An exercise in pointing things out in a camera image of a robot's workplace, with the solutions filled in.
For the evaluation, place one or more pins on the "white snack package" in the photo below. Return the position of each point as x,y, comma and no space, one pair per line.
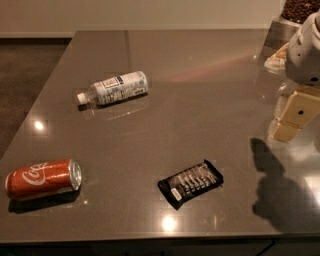
276,62

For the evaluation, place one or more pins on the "metal container with brown contents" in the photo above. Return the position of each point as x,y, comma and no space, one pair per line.
293,15

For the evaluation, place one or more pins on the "black rxbar chocolate wrapper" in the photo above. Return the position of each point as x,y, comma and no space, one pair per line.
190,183

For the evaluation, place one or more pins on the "clear plastic bottle blue label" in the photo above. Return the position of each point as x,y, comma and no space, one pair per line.
115,89

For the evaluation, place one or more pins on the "red coca-cola can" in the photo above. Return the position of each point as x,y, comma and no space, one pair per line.
44,179

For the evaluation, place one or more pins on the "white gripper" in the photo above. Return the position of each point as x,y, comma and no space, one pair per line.
304,55

